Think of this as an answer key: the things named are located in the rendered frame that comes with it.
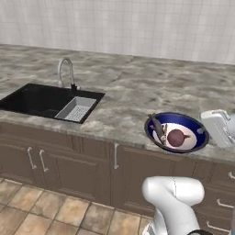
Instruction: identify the brown drawer front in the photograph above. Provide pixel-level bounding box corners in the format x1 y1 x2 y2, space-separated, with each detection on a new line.
194 210 235 235
210 162 235 191
198 185 235 217

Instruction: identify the dark red onion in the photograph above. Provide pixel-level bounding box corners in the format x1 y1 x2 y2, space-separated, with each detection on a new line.
166 129 191 148

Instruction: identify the blue and white bowl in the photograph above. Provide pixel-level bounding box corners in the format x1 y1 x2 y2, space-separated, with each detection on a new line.
143 111 211 154

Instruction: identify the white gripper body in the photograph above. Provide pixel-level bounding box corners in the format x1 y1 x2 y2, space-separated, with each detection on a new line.
199 108 235 149

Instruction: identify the silver cupboard handle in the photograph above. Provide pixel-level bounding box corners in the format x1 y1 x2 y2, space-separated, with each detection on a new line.
113 142 120 170
39 149 50 173
27 146 38 171

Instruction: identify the black sink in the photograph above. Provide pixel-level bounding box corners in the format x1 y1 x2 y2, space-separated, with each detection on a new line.
0 83 106 125

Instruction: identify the brown cupboard door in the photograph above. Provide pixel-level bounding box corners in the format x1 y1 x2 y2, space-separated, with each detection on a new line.
111 142 198 217
0 134 39 186
36 139 112 206

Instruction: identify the silver tap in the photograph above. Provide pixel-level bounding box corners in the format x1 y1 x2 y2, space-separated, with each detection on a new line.
57 57 81 91

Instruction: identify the grey sink strainer tray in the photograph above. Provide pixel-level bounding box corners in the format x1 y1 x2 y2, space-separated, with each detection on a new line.
54 95 97 123

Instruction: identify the grey fish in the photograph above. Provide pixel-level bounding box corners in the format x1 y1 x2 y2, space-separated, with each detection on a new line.
148 113 168 146

